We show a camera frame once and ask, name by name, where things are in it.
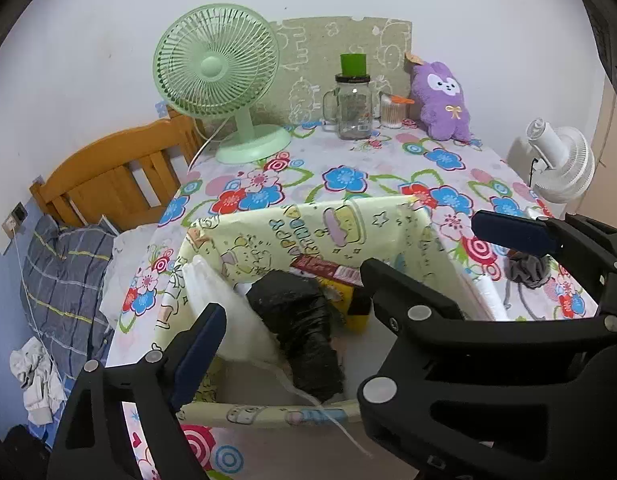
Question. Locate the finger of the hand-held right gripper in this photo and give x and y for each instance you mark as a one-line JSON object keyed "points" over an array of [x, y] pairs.
{"points": [[428, 340], [513, 232]]}

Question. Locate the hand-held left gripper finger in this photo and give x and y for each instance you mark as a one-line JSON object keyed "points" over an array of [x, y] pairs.
{"points": [[198, 355]]}

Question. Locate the white plastic bag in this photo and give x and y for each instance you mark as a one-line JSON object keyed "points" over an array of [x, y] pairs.
{"points": [[223, 305]]}

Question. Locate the yellow black packet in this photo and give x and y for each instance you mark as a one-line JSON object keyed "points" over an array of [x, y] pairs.
{"points": [[357, 317]]}

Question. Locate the black plastic bag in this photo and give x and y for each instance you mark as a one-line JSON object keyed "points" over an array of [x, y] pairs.
{"points": [[298, 320]]}

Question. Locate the dark red packet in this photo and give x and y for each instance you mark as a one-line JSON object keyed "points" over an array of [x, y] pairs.
{"points": [[318, 266]]}

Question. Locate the yellow patterned box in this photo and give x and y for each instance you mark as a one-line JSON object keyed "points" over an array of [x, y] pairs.
{"points": [[268, 230]]}

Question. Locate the white fan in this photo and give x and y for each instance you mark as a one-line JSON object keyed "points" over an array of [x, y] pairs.
{"points": [[568, 165]]}

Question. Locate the beige door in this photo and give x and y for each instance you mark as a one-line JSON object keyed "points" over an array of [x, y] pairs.
{"points": [[613, 160]]}

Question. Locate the floral tablecloth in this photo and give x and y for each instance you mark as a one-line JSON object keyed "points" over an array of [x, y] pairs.
{"points": [[388, 175]]}

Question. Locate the purple plush bunny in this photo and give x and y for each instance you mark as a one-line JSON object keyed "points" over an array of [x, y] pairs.
{"points": [[443, 110]]}

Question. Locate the blue plaid pillow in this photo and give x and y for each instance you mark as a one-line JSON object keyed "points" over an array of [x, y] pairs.
{"points": [[63, 280]]}

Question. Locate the crumpled white grey cloth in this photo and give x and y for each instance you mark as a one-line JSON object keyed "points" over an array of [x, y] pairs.
{"points": [[36, 375]]}

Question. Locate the toothpick jar orange lid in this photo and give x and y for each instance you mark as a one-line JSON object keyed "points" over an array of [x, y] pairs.
{"points": [[391, 115]]}

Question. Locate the orange tag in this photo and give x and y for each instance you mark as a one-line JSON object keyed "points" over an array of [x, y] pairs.
{"points": [[412, 58]]}

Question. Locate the glass mug jar green lid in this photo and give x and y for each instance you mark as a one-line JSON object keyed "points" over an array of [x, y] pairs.
{"points": [[353, 110]]}

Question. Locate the dark cloth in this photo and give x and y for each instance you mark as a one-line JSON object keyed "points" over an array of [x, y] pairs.
{"points": [[23, 455]]}

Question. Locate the wooden bed headboard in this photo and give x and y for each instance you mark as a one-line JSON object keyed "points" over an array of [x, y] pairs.
{"points": [[113, 160]]}

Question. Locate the green patterned board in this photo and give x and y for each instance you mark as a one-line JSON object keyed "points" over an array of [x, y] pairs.
{"points": [[308, 60]]}

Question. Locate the green desk fan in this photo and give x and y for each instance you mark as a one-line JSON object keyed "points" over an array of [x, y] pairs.
{"points": [[213, 67]]}

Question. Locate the white wall socket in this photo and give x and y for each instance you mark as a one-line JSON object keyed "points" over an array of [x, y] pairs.
{"points": [[11, 226]]}

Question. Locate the dark wall switch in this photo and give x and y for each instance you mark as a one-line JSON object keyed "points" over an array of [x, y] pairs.
{"points": [[20, 212]]}

